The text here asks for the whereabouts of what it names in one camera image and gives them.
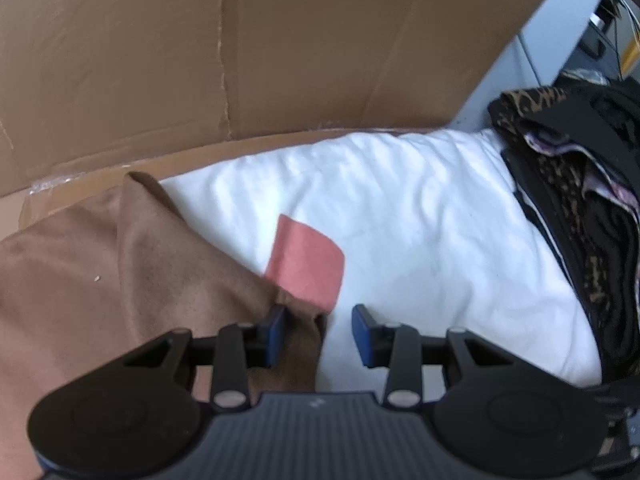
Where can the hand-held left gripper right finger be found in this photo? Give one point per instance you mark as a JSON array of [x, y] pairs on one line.
[[362, 335]]

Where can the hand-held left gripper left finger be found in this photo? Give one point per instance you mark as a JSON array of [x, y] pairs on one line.
[[274, 335]]

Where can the brown shirt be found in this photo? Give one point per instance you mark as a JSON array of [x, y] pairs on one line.
[[100, 285]]

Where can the pile of dark clothes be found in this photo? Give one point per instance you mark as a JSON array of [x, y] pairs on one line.
[[610, 125]]

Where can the bear printed bed sheet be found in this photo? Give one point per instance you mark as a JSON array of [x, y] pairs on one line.
[[425, 235]]

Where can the purple floral cloth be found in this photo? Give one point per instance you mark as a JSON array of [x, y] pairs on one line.
[[560, 150]]

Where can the large brown cardboard sheet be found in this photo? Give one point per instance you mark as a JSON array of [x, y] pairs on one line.
[[250, 50]]

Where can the leopard print cloth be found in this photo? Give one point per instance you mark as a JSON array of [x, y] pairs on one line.
[[530, 102]]

